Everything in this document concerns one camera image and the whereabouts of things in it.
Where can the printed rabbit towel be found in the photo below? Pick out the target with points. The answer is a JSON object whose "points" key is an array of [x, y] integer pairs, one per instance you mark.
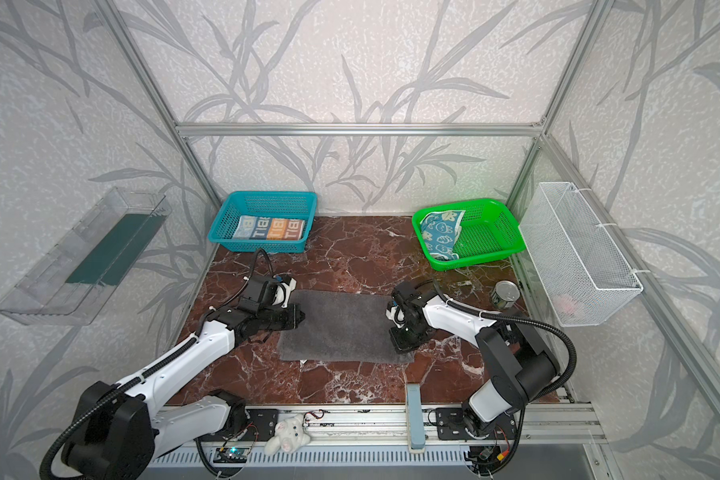
{"points": [[269, 228]]}

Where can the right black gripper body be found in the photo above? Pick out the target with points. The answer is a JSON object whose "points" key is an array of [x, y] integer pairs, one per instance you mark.
{"points": [[405, 335]]}

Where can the metal tin can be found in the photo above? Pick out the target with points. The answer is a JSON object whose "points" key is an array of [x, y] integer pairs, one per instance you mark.
{"points": [[505, 294]]}

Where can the clear plastic wall bin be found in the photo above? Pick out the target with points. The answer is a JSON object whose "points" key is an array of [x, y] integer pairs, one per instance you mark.
{"points": [[70, 285]]}

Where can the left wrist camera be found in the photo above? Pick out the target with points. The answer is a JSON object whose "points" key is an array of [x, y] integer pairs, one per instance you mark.
{"points": [[284, 288]]}

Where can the white plush toy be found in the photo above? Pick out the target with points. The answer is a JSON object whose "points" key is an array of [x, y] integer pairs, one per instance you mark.
{"points": [[289, 436]]}

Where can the teal plastic basket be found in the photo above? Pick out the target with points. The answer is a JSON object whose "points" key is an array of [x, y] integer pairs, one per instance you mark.
{"points": [[276, 204]]}

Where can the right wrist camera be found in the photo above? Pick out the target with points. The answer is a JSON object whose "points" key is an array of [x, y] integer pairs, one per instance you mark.
{"points": [[394, 314]]}

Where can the teal patterned towel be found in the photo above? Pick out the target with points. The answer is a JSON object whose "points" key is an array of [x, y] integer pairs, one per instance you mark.
{"points": [[440, 231]]}

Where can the grey blue sponge block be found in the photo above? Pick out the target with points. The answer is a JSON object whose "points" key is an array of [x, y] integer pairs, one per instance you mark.
{"points": [[416, 435]]}

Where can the pink item in wire basket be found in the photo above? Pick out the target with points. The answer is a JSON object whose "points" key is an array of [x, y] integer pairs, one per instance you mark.
{"points": [[567, 306]]}

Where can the green plastic basket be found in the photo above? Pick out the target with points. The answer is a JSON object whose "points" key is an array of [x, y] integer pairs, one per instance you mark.
{"points": [[489, 233]]}

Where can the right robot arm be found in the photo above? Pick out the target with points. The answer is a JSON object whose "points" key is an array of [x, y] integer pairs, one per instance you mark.
{"points": [[525, 359]]}

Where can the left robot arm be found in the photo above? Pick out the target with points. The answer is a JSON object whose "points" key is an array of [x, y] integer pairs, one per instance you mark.
{"points": [[119, 429]]}

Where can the white wire mesh basket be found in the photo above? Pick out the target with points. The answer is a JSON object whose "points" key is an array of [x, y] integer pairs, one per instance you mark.
{"points": [[574, 253]]}

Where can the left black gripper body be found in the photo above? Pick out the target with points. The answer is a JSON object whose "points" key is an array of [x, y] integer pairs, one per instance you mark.
{"points": [[289, 317]]}

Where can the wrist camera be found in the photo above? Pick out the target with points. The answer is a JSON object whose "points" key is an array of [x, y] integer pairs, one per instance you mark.
{"points": [[394, 314], [284, 288]]}

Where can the grey towel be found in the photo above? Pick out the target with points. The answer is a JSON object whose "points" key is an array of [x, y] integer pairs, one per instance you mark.
{"points": [[339, 327]]}

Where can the green lit circuit board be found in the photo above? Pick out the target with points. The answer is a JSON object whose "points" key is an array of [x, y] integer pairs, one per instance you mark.
{"points": [[231, 455]]}

